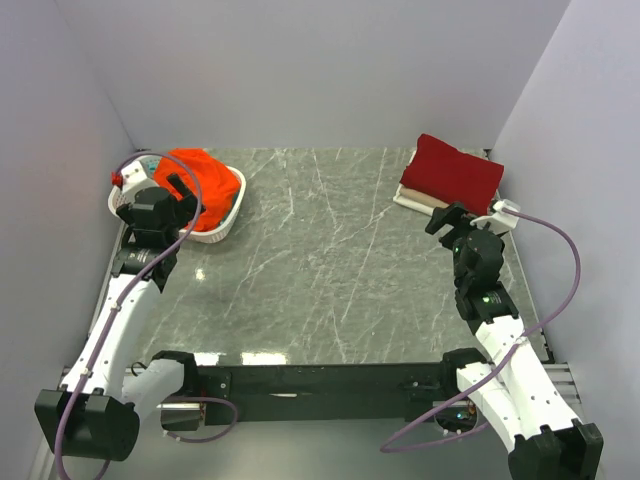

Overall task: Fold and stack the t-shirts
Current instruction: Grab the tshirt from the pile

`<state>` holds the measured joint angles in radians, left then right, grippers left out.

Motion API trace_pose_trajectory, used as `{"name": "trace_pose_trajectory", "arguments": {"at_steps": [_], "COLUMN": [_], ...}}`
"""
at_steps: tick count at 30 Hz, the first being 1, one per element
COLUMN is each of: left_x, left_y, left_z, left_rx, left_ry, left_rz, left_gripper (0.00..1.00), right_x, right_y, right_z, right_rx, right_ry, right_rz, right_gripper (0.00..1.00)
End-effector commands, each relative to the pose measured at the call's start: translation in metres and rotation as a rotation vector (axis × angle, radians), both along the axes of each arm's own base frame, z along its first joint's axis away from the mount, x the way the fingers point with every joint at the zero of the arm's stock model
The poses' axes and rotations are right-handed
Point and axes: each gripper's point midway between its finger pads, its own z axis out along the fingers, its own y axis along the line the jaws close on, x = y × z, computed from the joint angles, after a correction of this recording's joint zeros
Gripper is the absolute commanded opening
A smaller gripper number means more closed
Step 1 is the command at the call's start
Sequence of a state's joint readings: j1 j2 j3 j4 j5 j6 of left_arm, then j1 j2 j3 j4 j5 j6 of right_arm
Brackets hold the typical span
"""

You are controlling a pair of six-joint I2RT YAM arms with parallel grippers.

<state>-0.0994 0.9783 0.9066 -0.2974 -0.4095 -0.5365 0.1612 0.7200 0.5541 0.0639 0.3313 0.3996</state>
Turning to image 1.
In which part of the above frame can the orange t shirt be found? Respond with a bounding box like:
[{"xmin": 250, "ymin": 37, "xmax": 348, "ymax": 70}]
[{"xmin": 154, "ymin": 148, "xmax": 241, "ymax": 232}]

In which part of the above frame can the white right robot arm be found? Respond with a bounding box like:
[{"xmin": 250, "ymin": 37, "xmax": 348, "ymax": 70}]
[{"xmin": 426, "ymin": 201, "xmax": 604, "ymax": 479}]

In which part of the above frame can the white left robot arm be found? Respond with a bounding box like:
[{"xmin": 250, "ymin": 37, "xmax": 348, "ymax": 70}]
[{"xmin": 34, "ymin": 173, "xmax": 202, "ymax": 461}]

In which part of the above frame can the white plastic laundry basket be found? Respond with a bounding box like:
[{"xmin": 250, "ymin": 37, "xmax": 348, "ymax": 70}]
[{"xmin": 108, "ymin": 148, "xmax": 246, "ymax": 244}]

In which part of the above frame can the folded beige t shirt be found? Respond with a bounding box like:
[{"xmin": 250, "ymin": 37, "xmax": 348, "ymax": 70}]
[{"xmin": 398, "ymin": 185, "xmax": 449, "ymax": 209}]

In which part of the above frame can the folded dark red t shirt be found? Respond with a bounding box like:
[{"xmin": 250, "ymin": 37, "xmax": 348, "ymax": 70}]
[{"xmin": 399, "ymin": 134, "xmax": 504, "ymax": 216}]

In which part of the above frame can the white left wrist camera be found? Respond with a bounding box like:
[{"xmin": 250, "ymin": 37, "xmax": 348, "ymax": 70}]
[{"xmin": 111, "ymin": 162, "xmax": 152, "ymax": 195}]

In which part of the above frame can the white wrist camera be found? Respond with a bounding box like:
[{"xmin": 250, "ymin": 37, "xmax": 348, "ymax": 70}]
[
  {"xmin": 470, "ymin": 199, "xmax": 521, "ymax": 236},
  {"xmin": 111, "ymin": 162, "xmax": 152, "ymax": 195}
]

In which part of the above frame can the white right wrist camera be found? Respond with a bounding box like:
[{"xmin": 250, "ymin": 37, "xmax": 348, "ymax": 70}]
[{"xmin": 470, "ymin": 199, "xmax": 521, "ymax": 236}]

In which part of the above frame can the aluminium frame rail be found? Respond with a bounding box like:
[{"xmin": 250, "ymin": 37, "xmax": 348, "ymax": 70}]
[{"xmin": 543, "ymin": 363, "xmax": 581, "ymax": 405}]

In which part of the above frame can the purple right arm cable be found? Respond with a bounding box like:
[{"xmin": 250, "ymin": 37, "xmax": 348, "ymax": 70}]
[{"xmin": 380, "ymin": 209, "xmax": 583, "ymax": 454}]

